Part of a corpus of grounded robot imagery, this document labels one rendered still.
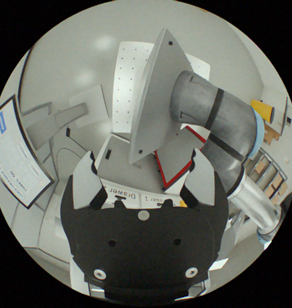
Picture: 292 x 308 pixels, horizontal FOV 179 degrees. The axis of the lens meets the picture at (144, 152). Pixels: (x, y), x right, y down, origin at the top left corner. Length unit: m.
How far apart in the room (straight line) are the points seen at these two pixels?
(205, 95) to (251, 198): 0.27
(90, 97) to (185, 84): 1.16
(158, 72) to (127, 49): 0.34
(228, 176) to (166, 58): 0.25
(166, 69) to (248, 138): 0.20
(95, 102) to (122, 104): 0.84
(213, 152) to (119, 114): 0.38
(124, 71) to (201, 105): 0.33
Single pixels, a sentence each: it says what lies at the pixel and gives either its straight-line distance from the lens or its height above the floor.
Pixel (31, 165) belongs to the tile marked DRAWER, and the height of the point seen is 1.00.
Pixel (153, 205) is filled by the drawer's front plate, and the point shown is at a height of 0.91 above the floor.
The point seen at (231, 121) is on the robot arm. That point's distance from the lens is 0.21.
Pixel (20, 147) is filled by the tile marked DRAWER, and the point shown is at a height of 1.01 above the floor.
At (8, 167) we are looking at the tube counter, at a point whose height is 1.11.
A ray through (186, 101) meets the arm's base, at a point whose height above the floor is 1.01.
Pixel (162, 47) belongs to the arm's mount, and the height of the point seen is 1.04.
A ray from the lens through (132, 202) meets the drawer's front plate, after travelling 0.66.
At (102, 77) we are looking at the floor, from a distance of 1.27.
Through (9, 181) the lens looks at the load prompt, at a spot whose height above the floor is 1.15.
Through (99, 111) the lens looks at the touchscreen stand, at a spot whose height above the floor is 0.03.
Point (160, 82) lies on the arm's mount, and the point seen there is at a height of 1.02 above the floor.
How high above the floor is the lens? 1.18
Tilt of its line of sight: 54 degrees down
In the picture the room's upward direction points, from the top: 171 degrees clockwise
